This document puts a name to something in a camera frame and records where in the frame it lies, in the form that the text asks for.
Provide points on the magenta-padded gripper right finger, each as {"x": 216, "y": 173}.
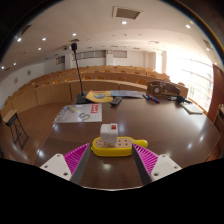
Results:
{"x": 165, "y": 166}

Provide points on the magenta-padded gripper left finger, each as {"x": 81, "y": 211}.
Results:
{"x": 56, "y": 165}

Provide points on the white charger with red switch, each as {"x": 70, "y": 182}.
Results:
{"x": 108, "y": 133}

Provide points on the white magazine with red print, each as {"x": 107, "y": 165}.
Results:
{"x": 80, "y": 114}

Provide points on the white notebook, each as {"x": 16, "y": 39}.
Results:
{"x": 192, "y": 109}

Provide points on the small wooden side desk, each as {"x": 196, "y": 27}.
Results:
{"x": 11, "y": 117}

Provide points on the red marker pen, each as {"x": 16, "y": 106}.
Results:
{"x": 154, "y": 99}

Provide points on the black desk device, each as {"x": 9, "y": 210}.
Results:
{"x": 180, "y": 99}

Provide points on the wooden shelf unit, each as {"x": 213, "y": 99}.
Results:
{"x": 220, "y": 123}

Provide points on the black gooseneck desk microphone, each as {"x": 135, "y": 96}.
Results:
{"x": 82, "y": 98}

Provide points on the blue marker pen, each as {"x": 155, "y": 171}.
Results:
{"x": 146, "y": 97}

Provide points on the rows of wooden auditorium seats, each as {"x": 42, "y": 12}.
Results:
{"x": 50, "y": 90}

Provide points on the wooden desk organizer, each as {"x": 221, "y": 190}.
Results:
{"x": 161, "y": 88}

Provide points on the yellow book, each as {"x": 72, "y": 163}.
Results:
{"x": 99, "y": 97}

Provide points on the blue booklet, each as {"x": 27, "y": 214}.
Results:
{"x": 128, "y": 93}

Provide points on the black remote control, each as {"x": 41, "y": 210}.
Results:
{"x": 116, "y": 100}

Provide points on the round ceiling lights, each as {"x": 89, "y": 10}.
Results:
{"x": 124, "y": 22}

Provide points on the square ceiling vent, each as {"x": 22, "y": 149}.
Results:
{"x": 127, "y": 13}

